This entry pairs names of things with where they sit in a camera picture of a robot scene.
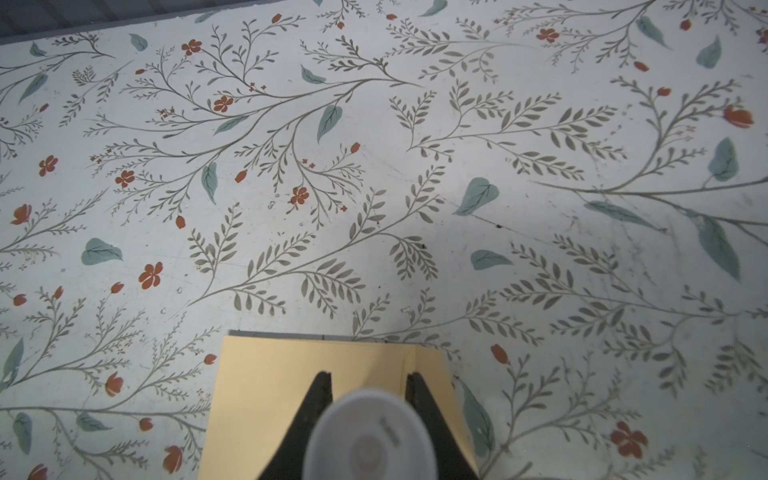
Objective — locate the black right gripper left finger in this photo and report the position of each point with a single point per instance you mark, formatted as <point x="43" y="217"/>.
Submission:
<point x="287" y="462"/>

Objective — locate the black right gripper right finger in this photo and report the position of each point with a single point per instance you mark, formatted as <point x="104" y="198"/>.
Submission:
<point x="450" y="461"/>

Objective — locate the manila paper envelope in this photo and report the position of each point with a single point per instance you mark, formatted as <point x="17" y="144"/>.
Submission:
<point x="261" y="382"/>

